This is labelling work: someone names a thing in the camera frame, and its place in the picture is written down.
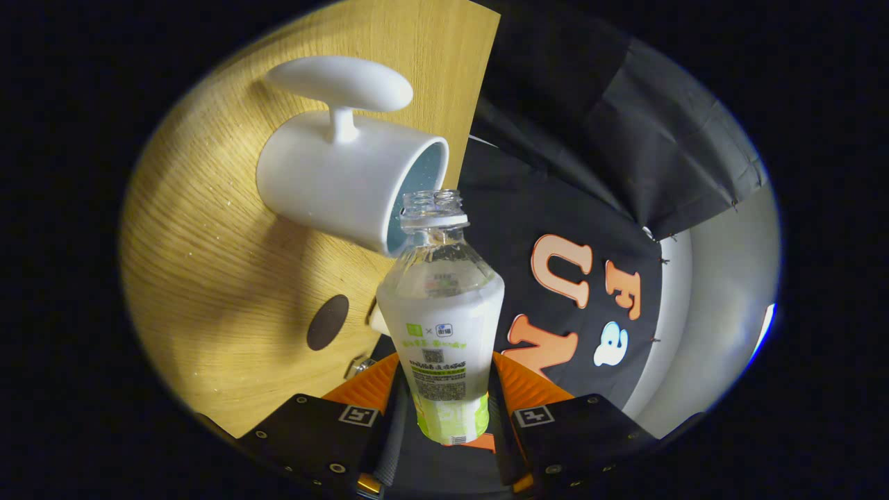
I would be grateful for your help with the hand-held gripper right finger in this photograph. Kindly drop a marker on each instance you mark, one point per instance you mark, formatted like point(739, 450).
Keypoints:
point(583, 434)

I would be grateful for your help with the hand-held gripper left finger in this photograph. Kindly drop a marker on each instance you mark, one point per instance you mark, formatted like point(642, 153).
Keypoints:
point(312, 437)

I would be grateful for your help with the dark brown round coaster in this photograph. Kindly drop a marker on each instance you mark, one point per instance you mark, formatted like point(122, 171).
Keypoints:
point(328, 322)

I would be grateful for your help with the clear plastic juice bottle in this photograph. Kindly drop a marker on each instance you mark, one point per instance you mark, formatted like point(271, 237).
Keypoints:
point(441, 326)

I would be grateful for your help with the white ceramic cup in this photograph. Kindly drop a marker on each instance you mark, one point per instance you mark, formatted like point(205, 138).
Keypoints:
point(333, 173)

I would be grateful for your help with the white toaster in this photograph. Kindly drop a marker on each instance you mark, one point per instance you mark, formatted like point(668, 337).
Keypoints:
point(378, 321)

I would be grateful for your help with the wooden table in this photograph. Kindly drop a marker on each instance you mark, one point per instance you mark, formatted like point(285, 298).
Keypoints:
point(208, 278)

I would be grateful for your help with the large ceiling light panel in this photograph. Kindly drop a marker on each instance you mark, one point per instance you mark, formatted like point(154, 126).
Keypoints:
point(764, 333)

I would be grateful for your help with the black backdrop cloth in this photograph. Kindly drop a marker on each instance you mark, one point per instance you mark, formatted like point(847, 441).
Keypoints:
point(555, 139)

